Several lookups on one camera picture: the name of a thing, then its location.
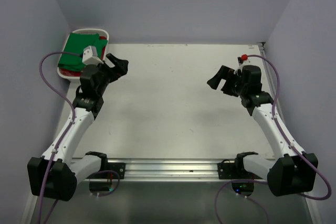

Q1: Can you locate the green t shirt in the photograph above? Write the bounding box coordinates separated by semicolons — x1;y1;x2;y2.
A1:
57;32;109;70

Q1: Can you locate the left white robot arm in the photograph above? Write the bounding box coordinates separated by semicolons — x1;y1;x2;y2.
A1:
27;54;129;201

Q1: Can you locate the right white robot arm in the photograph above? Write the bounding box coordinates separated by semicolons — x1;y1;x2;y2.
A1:
207;65;318;196

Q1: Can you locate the red t shirt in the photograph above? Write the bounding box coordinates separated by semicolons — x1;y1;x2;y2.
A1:
59;34;108;78

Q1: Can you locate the white plastic basket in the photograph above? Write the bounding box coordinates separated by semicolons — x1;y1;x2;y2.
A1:
57;28;109;82

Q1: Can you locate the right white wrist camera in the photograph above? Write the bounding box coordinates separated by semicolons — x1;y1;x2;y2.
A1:
234;55;251;75

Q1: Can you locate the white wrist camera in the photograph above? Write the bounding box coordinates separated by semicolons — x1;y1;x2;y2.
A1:
82;46;103;66
234;55;251;75

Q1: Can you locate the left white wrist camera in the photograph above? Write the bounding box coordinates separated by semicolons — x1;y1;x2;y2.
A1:
82;46;103;66

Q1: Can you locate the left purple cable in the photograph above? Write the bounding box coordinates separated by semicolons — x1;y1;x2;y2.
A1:
36;51;121;224

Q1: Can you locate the purple cable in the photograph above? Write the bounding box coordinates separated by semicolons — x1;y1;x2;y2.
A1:
215;54;332;224
36;51;121;224

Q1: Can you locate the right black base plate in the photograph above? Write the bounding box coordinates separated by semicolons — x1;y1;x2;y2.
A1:
217;161;261;180

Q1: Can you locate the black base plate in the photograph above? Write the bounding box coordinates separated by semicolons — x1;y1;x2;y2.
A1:
87;162;126;179
217;161;261;180

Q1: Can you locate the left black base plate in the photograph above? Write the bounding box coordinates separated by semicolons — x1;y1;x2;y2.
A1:
87;162;126;179

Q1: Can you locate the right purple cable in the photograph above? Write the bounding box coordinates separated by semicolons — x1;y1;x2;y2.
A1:
215;54;332;224

